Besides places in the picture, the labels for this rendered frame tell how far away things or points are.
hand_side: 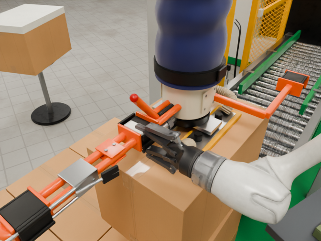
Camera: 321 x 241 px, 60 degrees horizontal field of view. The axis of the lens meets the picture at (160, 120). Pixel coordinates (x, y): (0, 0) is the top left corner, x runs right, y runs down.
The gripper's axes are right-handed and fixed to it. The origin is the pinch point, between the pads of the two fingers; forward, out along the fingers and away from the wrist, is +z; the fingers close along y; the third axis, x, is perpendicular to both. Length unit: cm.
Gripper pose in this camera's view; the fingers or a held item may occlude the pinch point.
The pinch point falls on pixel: (136, 134)
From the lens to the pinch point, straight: 78.5
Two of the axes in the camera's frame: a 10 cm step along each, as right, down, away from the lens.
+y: 0.0, 8.1, 5.9
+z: -7.9, -3.6, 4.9
